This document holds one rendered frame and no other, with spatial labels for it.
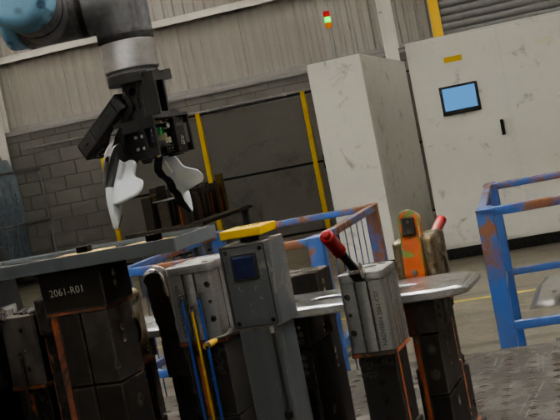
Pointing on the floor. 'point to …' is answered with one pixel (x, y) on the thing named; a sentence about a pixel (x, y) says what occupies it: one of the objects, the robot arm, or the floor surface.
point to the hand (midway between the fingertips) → (152, 222)
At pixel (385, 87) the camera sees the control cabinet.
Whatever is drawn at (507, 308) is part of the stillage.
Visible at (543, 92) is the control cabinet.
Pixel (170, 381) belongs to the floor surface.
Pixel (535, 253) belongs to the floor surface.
